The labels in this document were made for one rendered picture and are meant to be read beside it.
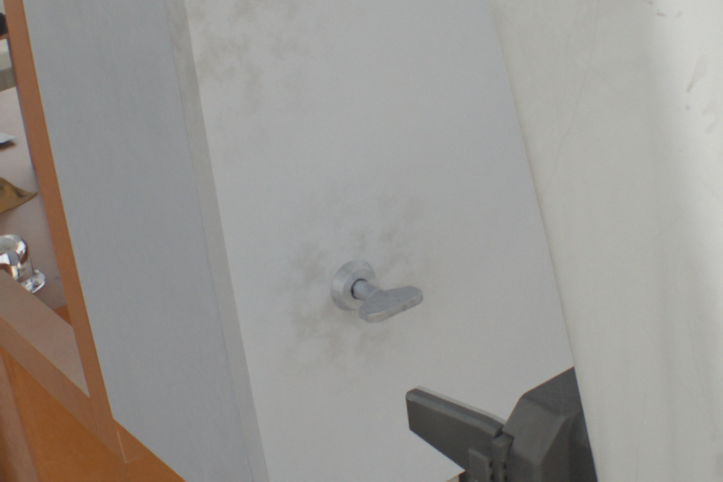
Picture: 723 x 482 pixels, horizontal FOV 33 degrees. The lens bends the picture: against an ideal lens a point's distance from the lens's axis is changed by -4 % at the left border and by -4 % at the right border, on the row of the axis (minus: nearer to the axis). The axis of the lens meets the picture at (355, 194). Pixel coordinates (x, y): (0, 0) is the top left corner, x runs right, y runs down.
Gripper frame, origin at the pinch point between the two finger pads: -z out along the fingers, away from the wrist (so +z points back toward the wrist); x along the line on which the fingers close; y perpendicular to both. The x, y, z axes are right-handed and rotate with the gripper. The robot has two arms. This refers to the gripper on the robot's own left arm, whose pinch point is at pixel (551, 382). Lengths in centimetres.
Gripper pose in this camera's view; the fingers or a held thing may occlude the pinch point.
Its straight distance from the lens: 56.1
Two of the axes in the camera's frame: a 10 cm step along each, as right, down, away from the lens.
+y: -1.2, -9.2, -3.7
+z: 5.8, 2.3, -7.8
